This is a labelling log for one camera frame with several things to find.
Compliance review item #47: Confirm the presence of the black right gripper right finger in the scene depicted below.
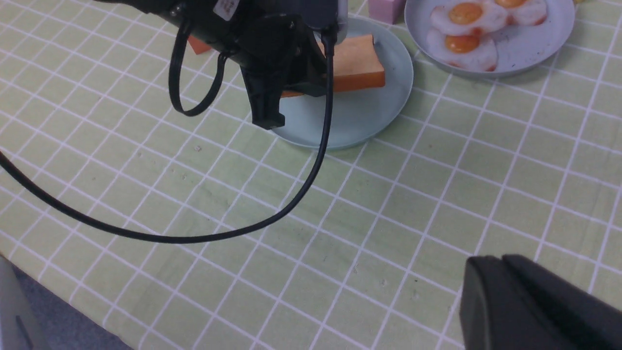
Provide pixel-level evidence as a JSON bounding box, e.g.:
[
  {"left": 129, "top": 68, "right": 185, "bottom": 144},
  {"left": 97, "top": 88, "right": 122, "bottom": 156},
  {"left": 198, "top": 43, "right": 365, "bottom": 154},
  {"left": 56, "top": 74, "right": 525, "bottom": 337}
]
[{"left": 502, "top": 254, "right": 622, "bottom": 350}]

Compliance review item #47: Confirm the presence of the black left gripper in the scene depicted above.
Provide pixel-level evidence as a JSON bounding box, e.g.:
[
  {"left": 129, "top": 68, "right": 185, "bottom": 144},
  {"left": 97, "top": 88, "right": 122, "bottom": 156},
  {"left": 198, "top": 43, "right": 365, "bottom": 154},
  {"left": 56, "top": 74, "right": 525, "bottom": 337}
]
[{"left": 122, "top": 0, "right": 348, "bottom": 130}]

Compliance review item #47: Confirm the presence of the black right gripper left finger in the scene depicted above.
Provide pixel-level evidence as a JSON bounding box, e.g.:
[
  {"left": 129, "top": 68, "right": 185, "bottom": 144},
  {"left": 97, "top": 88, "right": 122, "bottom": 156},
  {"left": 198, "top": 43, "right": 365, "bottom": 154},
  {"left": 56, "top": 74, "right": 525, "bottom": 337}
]
[{"left": 459, "top": 256, "right": 574, "bottom": 350}]

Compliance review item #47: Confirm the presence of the toast slice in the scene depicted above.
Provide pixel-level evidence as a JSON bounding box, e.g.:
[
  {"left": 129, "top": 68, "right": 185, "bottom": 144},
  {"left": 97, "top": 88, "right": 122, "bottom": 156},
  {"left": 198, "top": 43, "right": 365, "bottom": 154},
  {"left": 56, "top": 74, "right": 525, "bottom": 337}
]
[{"left": 267, "top": 34, "right": 386, "bottom": 98}]

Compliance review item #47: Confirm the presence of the fried egg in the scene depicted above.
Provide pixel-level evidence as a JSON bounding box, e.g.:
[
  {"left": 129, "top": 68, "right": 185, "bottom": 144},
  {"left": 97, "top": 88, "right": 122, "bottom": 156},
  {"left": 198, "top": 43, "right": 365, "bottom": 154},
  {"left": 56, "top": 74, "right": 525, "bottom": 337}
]
[
  {"left": 495, "top": 0, "right": 547, "bottom": 26},
  {"left": 427, "top": 29, "right": 498, "bottom": 72},
  {"left": 430, "top": 0, "right": 509, "bottom": 37}
]

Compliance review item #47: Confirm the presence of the salmon red cube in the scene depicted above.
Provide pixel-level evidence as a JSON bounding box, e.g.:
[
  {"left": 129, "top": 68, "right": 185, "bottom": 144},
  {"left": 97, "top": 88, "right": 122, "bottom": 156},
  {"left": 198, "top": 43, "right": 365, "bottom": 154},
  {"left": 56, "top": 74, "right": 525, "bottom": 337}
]
[{"left": 187, "top": 35, "right": 212, "bottom": 55}]

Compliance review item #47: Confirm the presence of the teal centre plate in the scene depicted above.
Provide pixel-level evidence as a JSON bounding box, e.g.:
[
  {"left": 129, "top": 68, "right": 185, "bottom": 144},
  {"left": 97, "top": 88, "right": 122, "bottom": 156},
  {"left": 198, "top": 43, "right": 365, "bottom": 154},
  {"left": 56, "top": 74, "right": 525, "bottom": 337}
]
[{"left": 273, "top": 17, "right": 414, "bottom": 150}]

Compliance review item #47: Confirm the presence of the pink cube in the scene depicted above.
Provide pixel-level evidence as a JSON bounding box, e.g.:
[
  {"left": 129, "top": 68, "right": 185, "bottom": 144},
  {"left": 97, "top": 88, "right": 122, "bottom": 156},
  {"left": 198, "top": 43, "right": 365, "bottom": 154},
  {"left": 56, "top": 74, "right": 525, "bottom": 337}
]
[{"left": 367, "top": 0, "right": 406, "bottom": 24}]

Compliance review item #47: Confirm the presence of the grey egg plate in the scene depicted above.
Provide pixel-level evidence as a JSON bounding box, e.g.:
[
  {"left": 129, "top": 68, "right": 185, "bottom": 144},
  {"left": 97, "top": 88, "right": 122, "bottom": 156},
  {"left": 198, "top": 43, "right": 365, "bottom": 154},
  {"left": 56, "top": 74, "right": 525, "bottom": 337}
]
[{"left": 404, "top": 0, "right": 576, "bottom": 79}]

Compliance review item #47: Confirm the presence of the black cable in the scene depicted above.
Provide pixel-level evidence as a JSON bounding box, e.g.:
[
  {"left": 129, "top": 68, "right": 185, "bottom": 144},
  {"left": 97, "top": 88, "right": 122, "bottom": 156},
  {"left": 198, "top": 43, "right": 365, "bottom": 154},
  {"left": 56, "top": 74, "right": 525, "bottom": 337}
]
[{"left": 0, "top": 32, "right": 337, "bottom": 244}]

